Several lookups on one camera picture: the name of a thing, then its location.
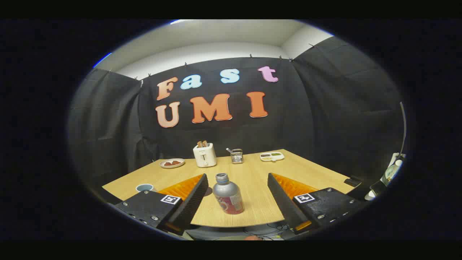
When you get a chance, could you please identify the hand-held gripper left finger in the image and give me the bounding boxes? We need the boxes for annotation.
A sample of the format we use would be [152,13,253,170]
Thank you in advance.
[115,173,209,235]

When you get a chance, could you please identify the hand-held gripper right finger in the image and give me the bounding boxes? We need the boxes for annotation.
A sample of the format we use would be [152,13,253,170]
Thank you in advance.
[267,173,365,234]

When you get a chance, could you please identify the silver bottle with red label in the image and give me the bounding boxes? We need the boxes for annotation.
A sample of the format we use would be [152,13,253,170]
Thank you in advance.
[212,173,245,215]

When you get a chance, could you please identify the small white plate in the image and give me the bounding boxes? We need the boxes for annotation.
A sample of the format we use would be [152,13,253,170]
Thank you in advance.
[160,158,186,169]

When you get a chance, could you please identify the wooden table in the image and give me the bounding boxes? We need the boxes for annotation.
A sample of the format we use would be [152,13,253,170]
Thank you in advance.
[102,149,356,228]

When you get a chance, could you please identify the white divided tray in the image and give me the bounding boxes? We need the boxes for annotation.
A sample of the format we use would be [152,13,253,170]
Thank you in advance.
[260,152,285,162]

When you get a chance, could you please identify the white toaster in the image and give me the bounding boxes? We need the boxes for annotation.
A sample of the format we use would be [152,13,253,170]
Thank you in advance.
[193,143,217,168]

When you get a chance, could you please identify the black backdrop cloth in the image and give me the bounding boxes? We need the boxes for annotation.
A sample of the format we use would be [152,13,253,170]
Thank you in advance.
[69,36,405,188]

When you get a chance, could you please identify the white device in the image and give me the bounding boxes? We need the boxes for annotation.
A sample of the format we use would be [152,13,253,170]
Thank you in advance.
[381,152,406,185]

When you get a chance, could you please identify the black cables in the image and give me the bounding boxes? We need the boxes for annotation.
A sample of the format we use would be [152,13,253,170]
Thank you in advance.
[245,223,289,239]

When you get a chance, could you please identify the thin grey cable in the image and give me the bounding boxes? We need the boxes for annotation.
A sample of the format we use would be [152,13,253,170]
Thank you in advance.
[399,102,407,156]

